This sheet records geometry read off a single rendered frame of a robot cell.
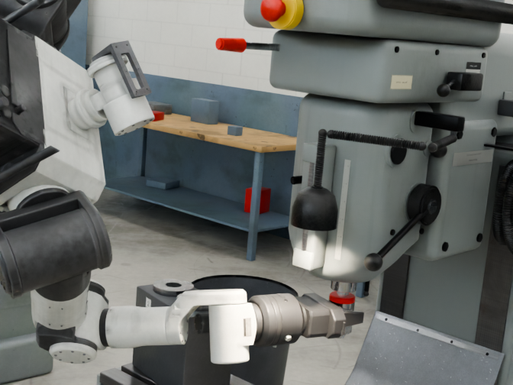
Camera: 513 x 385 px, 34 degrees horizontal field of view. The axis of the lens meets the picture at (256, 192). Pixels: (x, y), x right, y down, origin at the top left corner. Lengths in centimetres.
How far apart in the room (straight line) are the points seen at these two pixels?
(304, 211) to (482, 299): 64
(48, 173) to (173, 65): 685
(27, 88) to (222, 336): 51
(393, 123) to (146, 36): 704
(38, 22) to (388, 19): 54
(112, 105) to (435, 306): 92
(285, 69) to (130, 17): 716
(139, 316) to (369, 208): 43
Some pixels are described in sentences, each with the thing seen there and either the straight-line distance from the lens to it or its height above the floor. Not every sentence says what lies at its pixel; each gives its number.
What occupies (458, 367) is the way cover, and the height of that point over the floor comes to 107.
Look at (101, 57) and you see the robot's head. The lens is 129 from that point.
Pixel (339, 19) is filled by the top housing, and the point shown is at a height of 175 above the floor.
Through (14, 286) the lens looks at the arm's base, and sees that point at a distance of 119.
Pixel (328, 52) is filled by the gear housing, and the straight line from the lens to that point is 138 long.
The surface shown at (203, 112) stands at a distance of 730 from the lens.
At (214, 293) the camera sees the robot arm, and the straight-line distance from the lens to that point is 142.
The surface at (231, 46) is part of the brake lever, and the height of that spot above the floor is 170.
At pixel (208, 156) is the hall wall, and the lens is 773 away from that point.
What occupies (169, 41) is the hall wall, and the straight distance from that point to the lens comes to 812.
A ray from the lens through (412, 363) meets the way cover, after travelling 191.
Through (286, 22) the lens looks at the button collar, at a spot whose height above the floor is 174.
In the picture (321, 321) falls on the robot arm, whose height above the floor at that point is 124.
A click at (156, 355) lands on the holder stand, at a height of 102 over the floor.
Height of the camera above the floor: 173
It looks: 11 degrees down
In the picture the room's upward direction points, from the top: 5 degrees clockwise
